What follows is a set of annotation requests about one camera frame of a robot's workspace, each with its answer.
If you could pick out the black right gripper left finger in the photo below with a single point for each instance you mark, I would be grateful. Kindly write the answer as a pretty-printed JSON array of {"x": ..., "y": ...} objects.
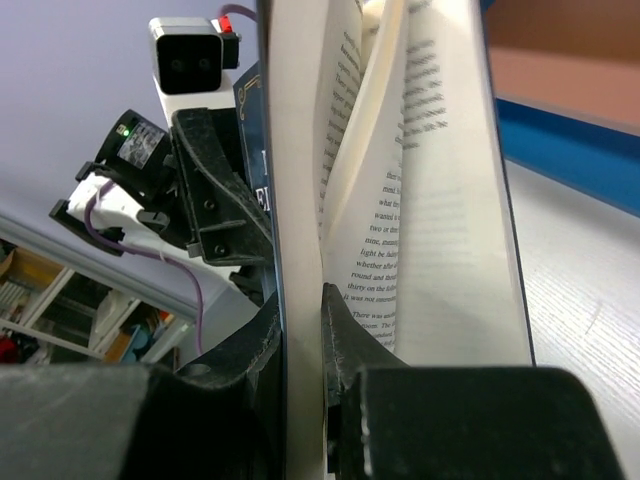
[{"x": 218, "y": 417}]

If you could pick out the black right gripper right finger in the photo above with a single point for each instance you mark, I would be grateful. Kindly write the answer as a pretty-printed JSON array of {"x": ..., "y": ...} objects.
[{"x": 389, "y": 420}]

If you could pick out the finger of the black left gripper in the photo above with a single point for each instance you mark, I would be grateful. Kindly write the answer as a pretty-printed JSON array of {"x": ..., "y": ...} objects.
[{"x": 227, "y": 225}]

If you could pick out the Nineteen Eighty-Four book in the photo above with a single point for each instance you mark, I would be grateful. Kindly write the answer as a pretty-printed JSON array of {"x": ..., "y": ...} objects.
[{"x": 388, "y": 181}]

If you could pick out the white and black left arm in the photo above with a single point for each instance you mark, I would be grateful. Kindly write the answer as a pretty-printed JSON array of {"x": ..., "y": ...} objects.
[{"x": 131, "y": 187}]

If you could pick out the background storage shelf rack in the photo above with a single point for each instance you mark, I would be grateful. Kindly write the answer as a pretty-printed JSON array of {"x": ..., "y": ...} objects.
[{"x": 53, "y": 314}]

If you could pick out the blue and yellow bookshelf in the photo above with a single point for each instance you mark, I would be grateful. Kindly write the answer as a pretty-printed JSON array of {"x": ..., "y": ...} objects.
[{"x": 566, "y": 76}]

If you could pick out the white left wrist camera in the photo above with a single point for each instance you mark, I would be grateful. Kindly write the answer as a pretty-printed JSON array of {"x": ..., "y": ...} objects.
[{"x": 192, "y": 58}]

